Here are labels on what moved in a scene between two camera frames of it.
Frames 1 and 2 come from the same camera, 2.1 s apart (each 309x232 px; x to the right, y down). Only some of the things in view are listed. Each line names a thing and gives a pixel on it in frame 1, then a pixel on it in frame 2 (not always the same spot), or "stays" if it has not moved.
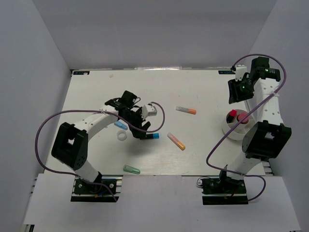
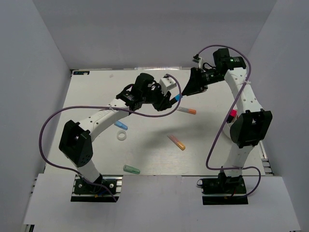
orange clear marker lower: (173, 138) stays
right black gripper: (235, 95) to (195, 84)
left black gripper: (139, 124) to (164, 103)
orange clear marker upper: (186, 109) stays
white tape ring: (121, 135) stays
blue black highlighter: (155, 136) to (175, 99)
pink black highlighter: (231, 115) stays
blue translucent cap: (121, 124) stays
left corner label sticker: (81, 72) stays
